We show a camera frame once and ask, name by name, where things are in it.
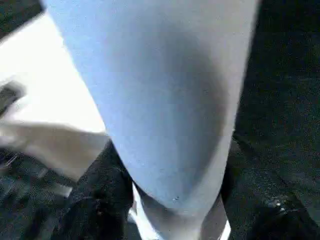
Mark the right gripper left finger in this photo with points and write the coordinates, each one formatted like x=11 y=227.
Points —
x=105 y=195

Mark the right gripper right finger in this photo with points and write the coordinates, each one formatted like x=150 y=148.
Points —
x=262 y=212

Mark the white plastic table top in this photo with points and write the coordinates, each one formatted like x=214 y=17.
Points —
x=50 y=87

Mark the black work mat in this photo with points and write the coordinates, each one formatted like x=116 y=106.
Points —
x=287 y=87

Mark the white plastic table leg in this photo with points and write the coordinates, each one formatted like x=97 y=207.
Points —
x=155 y=100

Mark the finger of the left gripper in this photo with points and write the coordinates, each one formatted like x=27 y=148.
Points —
x=11 y=97

